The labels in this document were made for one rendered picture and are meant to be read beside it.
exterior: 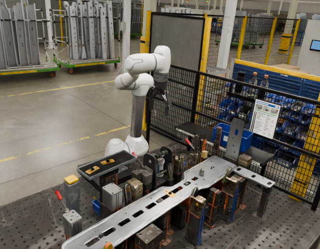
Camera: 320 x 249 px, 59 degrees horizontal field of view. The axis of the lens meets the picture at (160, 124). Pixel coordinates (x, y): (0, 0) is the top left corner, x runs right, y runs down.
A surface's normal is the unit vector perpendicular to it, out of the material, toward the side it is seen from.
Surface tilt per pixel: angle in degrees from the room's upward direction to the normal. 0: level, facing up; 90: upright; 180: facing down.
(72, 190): 90
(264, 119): 90
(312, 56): 90
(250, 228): 0
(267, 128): 90
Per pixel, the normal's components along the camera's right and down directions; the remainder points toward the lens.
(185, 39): -0.74, 0.20
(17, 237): 0.07, -0.92
